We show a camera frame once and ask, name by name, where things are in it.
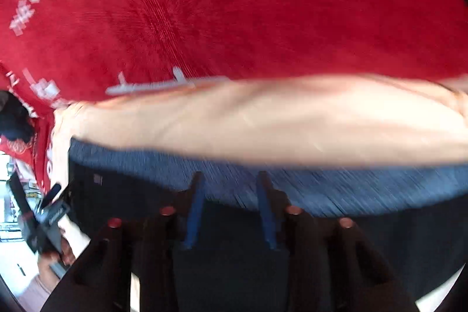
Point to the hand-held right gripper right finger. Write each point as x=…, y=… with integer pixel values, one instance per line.
x=267, y=213

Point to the red printed blanket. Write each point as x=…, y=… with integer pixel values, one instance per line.
x=237, y=5

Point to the person's left hand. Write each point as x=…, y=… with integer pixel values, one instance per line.
x=60, y=259

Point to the dark cloth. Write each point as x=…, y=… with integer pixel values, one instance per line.
x=14, y=118

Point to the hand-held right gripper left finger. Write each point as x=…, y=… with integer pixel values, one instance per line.
x=192, y=213

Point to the black pants with blue waistband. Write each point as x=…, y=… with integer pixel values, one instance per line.
x=329, y=187

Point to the peach cloth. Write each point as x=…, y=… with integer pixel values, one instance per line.
x=237, y=118

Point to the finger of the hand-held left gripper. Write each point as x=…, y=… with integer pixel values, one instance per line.
x=53, y=193

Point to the person's left forearm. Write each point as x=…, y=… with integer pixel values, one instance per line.
x=36, y=292

